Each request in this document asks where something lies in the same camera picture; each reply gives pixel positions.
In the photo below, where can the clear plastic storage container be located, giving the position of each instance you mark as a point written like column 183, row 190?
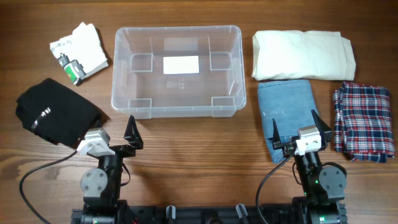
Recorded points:
column 141, row 89

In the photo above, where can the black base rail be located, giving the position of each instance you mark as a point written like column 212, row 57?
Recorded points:
column 273, row 213

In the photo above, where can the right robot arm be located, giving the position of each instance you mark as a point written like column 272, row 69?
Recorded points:
column 323, row 184

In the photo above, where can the plaid shirt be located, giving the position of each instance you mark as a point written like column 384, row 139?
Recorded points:
column 363, row 122

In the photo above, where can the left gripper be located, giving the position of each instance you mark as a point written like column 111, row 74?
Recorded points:
column 135, row 140

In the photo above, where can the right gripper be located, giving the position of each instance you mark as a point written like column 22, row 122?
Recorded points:
column 326, row 132

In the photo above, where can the white pixel-print folded shirt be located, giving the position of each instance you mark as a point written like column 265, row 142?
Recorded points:
column 80, row 54

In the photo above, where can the cream cloth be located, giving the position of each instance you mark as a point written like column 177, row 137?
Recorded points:
column 293, row 54

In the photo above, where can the blue jeans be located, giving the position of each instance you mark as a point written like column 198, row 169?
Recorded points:
column 290, row 104

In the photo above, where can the black folded garment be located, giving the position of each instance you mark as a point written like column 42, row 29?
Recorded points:
column 56, row 113

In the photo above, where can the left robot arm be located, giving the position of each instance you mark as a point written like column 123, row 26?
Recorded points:
column 101, row 186

